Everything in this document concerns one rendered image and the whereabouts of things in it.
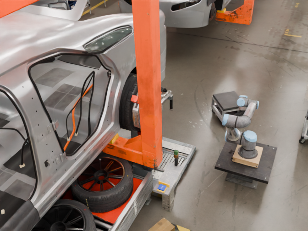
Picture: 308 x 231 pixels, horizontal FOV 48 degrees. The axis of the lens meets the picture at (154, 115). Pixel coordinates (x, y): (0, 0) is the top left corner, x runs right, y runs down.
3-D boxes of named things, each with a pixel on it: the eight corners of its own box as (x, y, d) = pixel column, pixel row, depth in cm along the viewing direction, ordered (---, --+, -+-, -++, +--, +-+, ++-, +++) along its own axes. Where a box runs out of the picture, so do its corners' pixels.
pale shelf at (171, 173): (169, 163, 381) (169, 162, 379) (184, 168, 375) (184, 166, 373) (152, 191, 350) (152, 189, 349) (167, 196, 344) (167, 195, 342)
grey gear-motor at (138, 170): (129, 162, 434) (126, 140, 414) (159, 171, 419) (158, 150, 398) (121, 171, 421) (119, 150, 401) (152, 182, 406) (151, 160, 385)
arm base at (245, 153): (256, 148, 404) (258, 142, 398) (255, 159, 390) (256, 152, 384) (240, 145, 410) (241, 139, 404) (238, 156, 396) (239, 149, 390)
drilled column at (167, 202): (165, 202, 391) (165, 177, 366) (173, 205, 387) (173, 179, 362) (162, 209, 384) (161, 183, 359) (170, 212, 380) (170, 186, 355)
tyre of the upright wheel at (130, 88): (142, 77, 438) (118, 67, 377) (159, 81, 430) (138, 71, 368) (129, 128, 440) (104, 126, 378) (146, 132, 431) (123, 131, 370)
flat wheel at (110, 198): (83, 164, 406) (80, 149, 392) (138, 169, 397) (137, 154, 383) (63, 210, 354) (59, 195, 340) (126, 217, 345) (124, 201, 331)
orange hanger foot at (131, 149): (109, 143, 397) (105, 119, 377) (150, 155, 378) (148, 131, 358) (101, 152, 385) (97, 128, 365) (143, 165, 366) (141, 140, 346)
